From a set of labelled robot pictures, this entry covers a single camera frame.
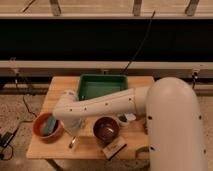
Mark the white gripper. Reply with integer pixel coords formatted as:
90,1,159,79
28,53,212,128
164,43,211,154
63,119,85,142

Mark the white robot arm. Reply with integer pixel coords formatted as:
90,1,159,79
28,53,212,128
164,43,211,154
53,77,208,171

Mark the green plastic tray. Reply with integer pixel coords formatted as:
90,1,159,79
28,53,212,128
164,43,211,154
78,74,128,101

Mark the green blue sponge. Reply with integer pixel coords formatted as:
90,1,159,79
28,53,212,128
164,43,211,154
43,115,56,136

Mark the orange bowl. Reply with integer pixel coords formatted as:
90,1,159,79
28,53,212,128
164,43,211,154
32,113,64,143

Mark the dark brown bowl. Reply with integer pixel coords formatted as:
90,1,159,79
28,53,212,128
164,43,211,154
93,117,119,144

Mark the wooden block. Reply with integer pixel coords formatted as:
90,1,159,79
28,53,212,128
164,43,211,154
102,136,127,159

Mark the black power adapter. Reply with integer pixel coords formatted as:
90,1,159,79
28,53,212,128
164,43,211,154
0,132,14,147

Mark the bunch of dark grapes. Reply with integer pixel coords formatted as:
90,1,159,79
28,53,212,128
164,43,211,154
143,122,148,134

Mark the black floor cable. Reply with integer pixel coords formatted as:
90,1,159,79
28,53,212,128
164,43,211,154
13,71,38,118

